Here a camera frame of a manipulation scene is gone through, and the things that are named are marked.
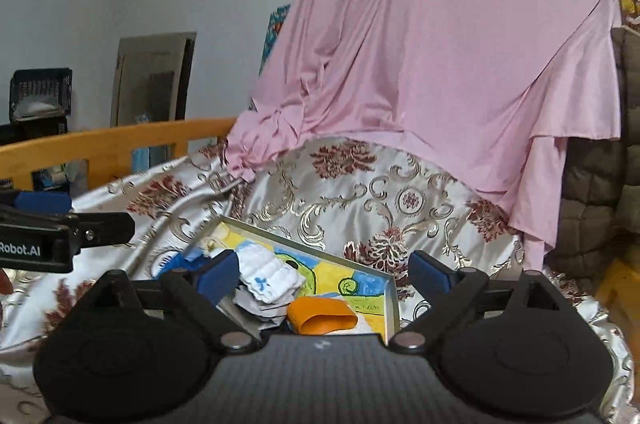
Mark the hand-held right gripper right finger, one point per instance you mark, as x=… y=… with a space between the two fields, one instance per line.
x=432 y=274

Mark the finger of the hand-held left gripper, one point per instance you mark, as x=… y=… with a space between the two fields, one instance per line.
x=107 y=229
x=42 y=202

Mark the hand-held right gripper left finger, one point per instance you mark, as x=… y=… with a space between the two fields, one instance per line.
x=215 y=276

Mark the white cloth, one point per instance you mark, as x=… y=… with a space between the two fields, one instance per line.
x=260 y=311
x=270 y=276

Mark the metal tray with cartoon print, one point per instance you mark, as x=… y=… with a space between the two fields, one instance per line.
x=330 y=276

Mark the orange cloth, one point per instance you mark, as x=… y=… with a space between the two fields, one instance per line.
x=320 y=314

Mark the light blue box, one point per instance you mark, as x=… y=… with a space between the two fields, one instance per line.
x=140 y=161

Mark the floral satin bedspread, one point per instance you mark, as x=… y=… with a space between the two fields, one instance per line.
x=350 y=199

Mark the black plastic crate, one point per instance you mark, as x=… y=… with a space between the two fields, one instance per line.
x=42 y=84

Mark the grey wooden door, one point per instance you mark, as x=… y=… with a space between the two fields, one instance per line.
x=150 y=79

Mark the brown quilted jacket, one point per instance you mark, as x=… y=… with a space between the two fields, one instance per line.
x=595 y=179

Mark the plain wooden bed board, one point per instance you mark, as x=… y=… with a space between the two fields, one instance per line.
x=620 y=304

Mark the pink sheet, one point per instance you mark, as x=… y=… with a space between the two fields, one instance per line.
x=450 y=69

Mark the slatted wooden bed rail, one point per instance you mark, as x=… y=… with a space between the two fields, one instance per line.
x=100 y=146

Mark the blue orange wall poster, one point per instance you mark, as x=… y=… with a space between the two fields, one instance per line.
x=274 y=39

